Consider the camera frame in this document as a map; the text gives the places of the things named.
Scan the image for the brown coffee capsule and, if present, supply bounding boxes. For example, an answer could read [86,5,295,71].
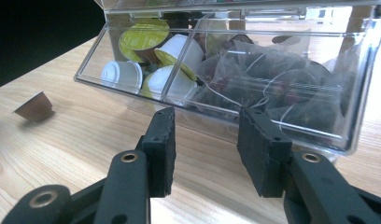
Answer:
[13,91,55,122]

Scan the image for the clear organizer with white top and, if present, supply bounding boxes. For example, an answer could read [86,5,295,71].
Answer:
[94,0,381,21]

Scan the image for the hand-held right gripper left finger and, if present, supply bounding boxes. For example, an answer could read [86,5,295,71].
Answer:
[93,106,177,224]

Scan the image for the pile of coffee capsules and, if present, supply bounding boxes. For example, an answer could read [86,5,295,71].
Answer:
[100,18,205,105]

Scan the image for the clear plastic organizer box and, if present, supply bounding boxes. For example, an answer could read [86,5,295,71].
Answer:
[73,8,381,157]

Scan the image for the pile of mesh tea bags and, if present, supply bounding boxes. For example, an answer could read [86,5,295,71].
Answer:
[191,33,365,138]

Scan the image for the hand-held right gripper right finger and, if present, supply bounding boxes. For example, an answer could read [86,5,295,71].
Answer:
[236,106,381,224]

